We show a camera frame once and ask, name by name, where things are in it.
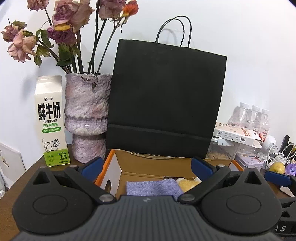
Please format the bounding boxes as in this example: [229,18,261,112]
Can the purple drawstring pouch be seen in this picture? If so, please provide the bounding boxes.
[126,178,184,200]

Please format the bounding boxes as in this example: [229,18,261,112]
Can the purple tissue pack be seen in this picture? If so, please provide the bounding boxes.
[285,163,296,176]

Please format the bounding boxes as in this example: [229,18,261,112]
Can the yellow green apple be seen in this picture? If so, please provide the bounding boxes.
[269,162,285,174]

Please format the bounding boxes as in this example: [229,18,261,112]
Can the yellow plush toy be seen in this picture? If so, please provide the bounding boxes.
[176,177,201,193]

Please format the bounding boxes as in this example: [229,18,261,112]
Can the clear plastic container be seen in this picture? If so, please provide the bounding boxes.
[206,137,240,160]

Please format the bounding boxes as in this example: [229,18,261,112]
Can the red cardboard pumpkin box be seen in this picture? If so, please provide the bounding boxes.
[95,150,243,198]

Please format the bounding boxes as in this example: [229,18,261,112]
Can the white floral tin box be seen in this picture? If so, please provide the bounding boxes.
[234,152,264,171]

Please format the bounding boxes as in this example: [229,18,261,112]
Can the white round device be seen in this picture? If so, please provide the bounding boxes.
[257,135,278,161]

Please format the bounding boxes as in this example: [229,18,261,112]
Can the white flat carton box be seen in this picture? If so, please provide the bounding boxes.
[213,122,261,149]

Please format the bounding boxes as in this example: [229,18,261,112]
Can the water bottle right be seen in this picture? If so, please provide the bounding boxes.
[259,109,270,142]

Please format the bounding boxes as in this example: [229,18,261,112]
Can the water bottle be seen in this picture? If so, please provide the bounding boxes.
[227,102,249,128]
[247,105,260,133]
[259,109,270,142]

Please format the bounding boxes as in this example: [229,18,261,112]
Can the water bottle left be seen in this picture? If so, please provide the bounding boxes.
[227,102,249,128]

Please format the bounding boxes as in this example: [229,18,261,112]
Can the water bottle middle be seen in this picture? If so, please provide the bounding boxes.
[247,105,260,133]

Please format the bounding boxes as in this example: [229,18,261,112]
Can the purple textured vase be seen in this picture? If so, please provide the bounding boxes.
[65,73,112,163]

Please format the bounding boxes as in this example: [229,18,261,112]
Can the black paper shopping bag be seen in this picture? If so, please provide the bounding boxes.
[105,15,227,159]

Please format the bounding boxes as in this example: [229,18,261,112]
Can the white green milk carton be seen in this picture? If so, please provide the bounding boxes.
[35,75,70,167]

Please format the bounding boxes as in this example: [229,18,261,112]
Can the dried rose bouquet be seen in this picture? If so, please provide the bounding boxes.
[1,1,138,74]

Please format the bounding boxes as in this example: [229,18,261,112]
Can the white charging cables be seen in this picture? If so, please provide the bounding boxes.
[264,142,296,171]

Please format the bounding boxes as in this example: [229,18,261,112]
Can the white booklet by wall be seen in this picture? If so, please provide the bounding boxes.
[0,143,26,189]

